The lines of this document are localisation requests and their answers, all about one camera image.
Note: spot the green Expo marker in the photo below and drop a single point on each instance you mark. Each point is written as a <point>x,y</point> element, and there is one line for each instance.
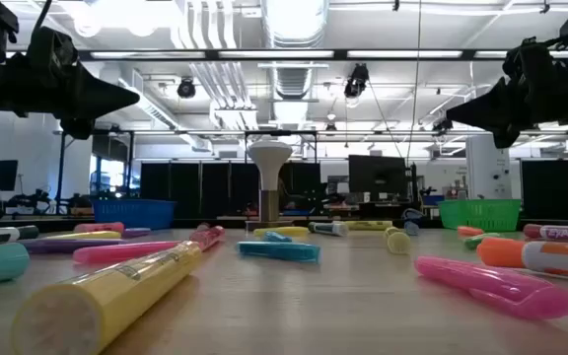
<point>328,228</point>

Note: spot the slim green highlighter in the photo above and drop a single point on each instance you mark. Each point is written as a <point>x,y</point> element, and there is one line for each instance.
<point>478,240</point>

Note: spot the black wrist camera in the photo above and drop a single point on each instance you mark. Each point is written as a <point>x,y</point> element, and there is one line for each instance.
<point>52,49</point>
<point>530,59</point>

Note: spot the white column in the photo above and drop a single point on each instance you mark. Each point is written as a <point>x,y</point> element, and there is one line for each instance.
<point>486,167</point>

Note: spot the orange-red highlighter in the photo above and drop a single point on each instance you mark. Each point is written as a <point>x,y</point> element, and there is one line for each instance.
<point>470,231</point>

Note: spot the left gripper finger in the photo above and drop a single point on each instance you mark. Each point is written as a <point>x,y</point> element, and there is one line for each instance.
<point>99,96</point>
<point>77,129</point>

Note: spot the fat blue highlighter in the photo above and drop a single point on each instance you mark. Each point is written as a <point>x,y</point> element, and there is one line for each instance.
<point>411,229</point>

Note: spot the orange Expo marker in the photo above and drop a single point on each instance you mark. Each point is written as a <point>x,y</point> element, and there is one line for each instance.
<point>550,259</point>

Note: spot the black partition panels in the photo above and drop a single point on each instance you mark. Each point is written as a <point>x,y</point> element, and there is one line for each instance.
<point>550,190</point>
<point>190,190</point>

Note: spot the white mushroom lamp metal base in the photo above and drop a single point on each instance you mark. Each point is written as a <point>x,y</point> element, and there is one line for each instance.
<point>269,158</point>

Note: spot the green plastic basket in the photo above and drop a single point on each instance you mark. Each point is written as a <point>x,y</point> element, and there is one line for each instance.
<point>478,214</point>

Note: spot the black overhead beam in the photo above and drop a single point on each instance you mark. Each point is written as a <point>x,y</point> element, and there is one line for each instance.
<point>340,54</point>

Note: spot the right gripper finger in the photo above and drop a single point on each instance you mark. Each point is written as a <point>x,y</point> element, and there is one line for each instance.
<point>486,109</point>
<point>507,138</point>

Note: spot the slim pink highlighter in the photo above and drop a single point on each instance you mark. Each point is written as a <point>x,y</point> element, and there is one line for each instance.
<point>99,227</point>
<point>116,252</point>

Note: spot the black stand post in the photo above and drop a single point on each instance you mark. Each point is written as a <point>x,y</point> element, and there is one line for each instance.
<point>60,172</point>

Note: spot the coral pink highlighter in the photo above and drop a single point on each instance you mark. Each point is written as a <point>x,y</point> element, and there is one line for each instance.
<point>207,237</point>

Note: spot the slim yellow highlighter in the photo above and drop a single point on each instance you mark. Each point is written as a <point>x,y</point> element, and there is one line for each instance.
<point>284,231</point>
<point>87,235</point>

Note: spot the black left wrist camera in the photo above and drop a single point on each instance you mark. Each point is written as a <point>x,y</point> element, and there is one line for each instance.
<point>52,49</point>

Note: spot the slim blue highlighter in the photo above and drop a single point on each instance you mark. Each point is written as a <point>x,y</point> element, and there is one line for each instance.
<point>276,237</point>
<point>279,251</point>

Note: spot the black horizontal bar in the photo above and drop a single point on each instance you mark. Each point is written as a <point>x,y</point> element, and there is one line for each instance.
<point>274,132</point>

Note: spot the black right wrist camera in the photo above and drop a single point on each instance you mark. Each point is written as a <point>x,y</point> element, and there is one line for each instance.
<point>530,59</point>

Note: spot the blue plastic basket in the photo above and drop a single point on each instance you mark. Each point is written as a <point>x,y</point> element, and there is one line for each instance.
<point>133,214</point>

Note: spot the black hanging camera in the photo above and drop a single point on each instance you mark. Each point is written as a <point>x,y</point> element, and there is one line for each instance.
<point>356,81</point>
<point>186,88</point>

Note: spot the fat pink highlighter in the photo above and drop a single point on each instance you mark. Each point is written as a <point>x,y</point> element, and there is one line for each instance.
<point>486,283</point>

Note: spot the fat yellow Sharpie highlighter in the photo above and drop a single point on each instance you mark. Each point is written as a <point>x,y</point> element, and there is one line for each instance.
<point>106,291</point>

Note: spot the slim purple highlighter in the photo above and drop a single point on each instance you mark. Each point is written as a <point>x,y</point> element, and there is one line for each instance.
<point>136,232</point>
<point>52,245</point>

